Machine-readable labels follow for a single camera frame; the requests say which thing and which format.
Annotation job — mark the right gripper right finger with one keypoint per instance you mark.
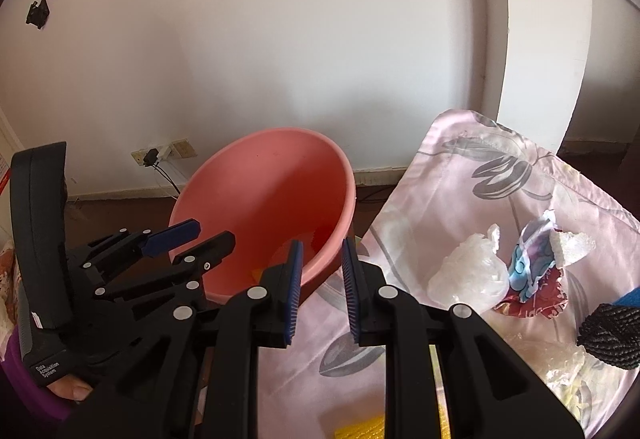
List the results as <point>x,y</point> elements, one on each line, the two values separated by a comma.
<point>451,356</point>

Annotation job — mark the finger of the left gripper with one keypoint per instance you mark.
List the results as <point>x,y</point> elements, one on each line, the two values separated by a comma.
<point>190,265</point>
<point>124,248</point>

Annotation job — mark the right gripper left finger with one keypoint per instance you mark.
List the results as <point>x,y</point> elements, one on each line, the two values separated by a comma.
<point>193,371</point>

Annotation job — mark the clear bubble wrap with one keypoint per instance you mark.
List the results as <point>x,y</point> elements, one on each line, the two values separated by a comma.
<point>569,371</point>

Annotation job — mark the floral red paper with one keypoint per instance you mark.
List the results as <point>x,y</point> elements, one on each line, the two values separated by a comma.
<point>535,280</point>

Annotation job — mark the yellow foam fruit net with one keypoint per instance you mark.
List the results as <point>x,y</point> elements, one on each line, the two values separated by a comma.
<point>374,428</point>

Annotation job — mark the white plastic bag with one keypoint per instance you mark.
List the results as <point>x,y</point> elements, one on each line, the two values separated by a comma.
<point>472,274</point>

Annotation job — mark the black foam fruit net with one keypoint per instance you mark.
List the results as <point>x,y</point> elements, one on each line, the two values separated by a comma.
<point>611,334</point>

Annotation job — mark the blue foam fruit net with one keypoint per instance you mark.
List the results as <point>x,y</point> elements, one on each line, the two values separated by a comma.
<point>631,299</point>

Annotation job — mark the purple sleeve forearm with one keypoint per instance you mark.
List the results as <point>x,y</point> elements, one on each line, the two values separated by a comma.
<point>38,402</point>

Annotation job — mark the person's left hand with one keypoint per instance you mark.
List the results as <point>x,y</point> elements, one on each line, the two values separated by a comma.
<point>71,388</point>

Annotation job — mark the pink plastic basin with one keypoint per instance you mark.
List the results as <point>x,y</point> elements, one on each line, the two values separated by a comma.
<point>269,189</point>

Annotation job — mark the pink floral tablecloth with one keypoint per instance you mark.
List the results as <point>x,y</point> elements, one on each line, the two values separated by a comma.
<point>468,174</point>

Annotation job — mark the black plug with cable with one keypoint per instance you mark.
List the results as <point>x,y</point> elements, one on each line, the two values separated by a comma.
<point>152,159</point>

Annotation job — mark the wall power outlet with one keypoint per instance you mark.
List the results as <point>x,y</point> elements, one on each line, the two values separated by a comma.
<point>178,149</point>

